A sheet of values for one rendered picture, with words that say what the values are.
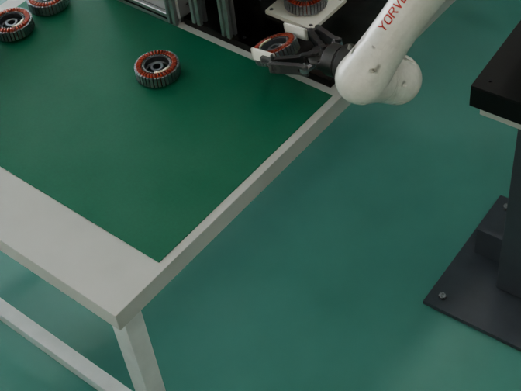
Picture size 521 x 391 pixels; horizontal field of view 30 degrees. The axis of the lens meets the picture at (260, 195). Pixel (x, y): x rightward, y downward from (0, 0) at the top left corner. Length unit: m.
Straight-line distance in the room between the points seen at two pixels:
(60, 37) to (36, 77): 0.16
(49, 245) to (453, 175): 1.50
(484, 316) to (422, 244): 0.32
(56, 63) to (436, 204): 1.26
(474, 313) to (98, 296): 1.21
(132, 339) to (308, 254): 0.98
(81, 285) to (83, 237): 0.13
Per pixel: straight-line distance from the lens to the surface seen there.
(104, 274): 2.03
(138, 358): 2.17
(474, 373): 2.72
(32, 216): 2.18
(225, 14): 2.43
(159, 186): 2.16
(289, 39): 2.29
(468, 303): 2.83
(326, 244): 2.97
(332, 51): 2.17
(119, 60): 2.51
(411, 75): 2.06
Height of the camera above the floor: 2.28
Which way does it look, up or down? 47 degrees down
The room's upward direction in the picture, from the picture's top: 8 degrees counter-clockwise
